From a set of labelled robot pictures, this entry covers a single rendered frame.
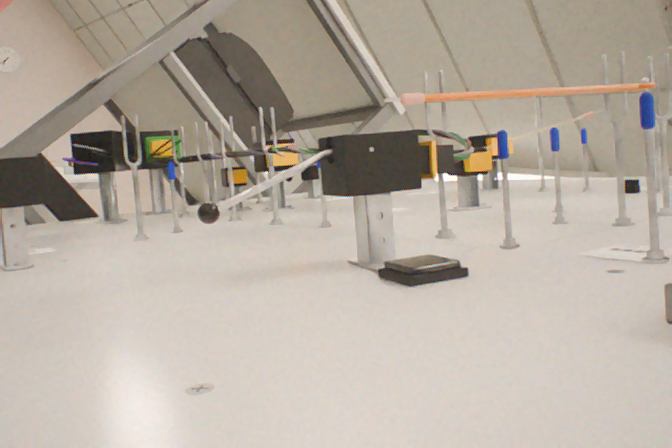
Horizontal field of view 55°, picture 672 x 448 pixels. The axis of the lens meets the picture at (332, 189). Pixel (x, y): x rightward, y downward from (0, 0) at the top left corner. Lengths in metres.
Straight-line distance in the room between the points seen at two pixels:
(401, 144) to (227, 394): 0.24
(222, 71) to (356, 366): 1.30
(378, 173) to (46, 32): 7.80
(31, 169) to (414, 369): 0.47
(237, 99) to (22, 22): 6.70
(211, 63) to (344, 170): 1.10
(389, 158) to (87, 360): 0.23
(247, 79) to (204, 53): 0.12
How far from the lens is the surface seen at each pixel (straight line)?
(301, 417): 0.21
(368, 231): 0.43
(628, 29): 3.10
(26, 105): 8.03
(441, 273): 0.38
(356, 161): 0.41
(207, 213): 0.40
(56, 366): 0.30
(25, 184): 0.64
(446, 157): 0.46
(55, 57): 8.14
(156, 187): 1.19
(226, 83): 1.50
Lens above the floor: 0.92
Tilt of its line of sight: 24 degrees up
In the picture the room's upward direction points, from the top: 44 degrees clockwise
